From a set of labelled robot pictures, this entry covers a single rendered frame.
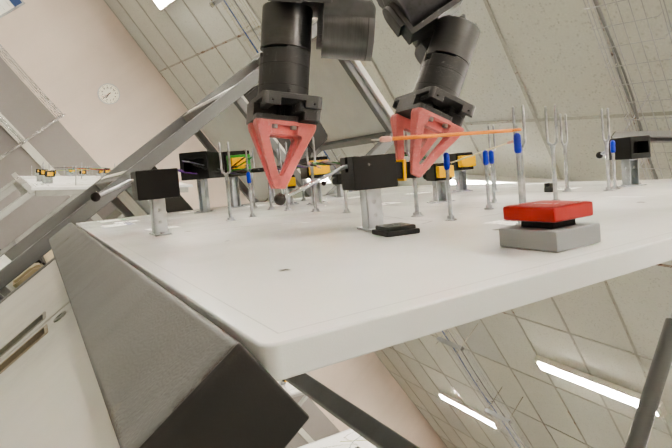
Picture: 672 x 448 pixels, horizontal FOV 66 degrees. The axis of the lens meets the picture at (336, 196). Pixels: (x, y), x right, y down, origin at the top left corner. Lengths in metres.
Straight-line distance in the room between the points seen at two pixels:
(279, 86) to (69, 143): 7.56
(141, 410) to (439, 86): 0.50
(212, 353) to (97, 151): 7.91
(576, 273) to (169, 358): 0.26
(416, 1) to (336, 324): 0.50
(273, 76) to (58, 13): 7.75
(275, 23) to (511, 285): 0.38
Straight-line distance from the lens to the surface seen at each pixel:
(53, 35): 8.21
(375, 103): 1.79
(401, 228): 0.56
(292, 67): 0.58
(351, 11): 0.59
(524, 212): 0.44
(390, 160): 0.61
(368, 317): 0.27
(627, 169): 1.07
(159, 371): 0.28
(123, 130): 8.21
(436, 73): 0.66
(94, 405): 0.44
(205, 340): 0.27
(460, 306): 0.31
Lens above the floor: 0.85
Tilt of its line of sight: 23 degrees up
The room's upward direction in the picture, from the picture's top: 45 degrees clockwise
